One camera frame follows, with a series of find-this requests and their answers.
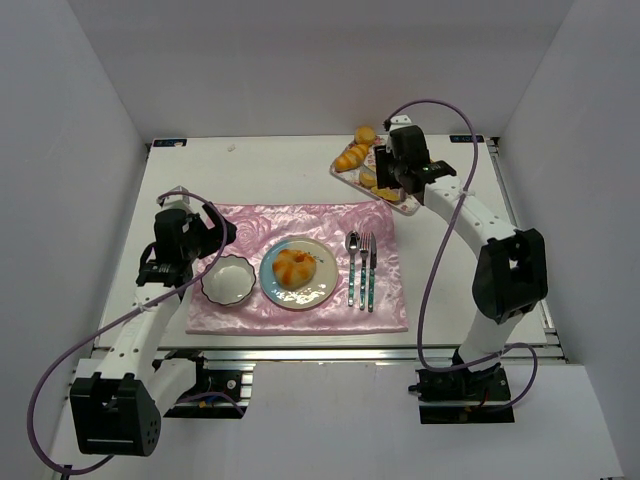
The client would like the orange striped ring bread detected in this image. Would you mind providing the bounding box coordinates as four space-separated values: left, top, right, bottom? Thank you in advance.
272 249 316 290

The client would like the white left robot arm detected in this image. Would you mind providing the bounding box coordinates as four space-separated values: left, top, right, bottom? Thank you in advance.
70 204 236 456

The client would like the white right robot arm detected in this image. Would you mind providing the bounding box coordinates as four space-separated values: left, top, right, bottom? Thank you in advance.
374 115 548 373

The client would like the flat seeded bread slice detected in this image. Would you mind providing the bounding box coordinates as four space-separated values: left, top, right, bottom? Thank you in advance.
371 186 403 204

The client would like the striped long bread roll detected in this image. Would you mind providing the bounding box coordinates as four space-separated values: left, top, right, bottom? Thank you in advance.
334 144 369 172

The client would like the small round muffin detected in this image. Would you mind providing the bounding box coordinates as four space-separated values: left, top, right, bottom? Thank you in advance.
359 170 377 189

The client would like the floral serving tray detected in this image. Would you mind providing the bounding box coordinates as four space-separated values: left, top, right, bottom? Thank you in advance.
329 136 420 216

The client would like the round bun at tray top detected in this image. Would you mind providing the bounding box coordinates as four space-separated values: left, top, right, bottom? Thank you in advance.
354 126 377 146

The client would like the blue label right corner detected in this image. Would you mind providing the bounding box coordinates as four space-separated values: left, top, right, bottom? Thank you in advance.
449 135 485 144

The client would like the blue label corner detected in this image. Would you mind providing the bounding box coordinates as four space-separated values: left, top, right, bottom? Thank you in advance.
152 138 187 148
449 135 485 144

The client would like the white scalloped bowl black rim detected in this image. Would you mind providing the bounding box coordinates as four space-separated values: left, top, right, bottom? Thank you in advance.
201 255 257 307

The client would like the pink rose satin placemat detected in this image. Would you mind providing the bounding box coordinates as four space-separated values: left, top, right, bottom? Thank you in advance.
186 201 408 336

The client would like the blue label left corner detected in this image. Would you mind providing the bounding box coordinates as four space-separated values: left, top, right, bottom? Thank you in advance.
152 138 187 148

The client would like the blue and cream plate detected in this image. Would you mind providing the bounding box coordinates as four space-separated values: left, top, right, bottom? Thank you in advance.
259 237 339 310

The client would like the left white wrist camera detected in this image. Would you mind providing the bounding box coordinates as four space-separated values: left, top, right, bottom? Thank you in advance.
156 186 193 213

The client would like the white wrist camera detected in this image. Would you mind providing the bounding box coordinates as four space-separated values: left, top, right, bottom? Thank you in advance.
156 186 193 213
383 114 413 132

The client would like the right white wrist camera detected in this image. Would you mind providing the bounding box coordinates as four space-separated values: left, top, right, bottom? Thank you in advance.
383 114 413 132

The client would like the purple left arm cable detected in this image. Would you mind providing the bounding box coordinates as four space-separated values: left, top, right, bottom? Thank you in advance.
25 192 229 475

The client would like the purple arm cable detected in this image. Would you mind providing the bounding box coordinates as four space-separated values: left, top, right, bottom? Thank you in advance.
25 192 229 475
384 99 540 416

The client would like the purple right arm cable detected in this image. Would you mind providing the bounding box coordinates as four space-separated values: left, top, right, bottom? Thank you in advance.
384 99 540 416

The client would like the knife with teal handle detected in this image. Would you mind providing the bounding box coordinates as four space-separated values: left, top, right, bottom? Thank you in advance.
367 233 377 313

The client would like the fork with teal handle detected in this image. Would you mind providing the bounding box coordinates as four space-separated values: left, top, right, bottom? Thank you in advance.
359 232 372 310

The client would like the spoon with teal handle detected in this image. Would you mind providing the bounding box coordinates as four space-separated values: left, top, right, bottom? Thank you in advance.
345 231 360 307

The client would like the aluminium table frame rail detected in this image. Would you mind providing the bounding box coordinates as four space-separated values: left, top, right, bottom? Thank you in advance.
64 344 566 401

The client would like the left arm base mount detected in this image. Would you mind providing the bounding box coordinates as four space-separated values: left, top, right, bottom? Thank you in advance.
152 350 254 419

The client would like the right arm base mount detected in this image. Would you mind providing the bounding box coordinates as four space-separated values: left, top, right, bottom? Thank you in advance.
408 352 515 425

